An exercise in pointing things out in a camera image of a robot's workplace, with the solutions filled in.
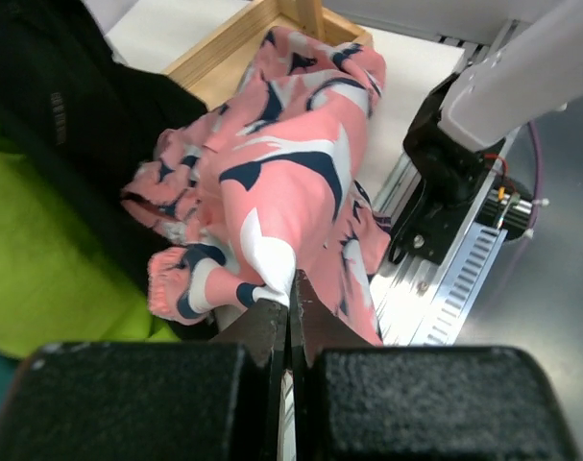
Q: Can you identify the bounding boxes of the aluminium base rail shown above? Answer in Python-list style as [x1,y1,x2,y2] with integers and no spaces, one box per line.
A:
[367,129,518,347]

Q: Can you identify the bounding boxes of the pink patterned shorts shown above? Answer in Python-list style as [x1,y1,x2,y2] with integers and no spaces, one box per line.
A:
[121,26,391,345]

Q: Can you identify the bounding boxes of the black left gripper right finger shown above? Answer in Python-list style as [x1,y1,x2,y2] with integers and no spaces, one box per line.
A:
[290,273,580,460]

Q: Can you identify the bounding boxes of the black shorts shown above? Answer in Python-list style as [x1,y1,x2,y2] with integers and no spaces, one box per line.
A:
[0,0,210,342]

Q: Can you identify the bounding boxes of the lime green shorts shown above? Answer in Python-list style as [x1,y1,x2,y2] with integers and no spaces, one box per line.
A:
[0,129,178,357]

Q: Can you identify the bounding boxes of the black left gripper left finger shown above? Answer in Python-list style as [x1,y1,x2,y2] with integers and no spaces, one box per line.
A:
[0,301,287,460]

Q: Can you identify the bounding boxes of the wooden clothes rack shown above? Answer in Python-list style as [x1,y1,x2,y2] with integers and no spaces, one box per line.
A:
[160,0,374,109]

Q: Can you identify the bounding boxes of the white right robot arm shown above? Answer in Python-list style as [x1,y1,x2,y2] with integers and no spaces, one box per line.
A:
[391,1,583,264]

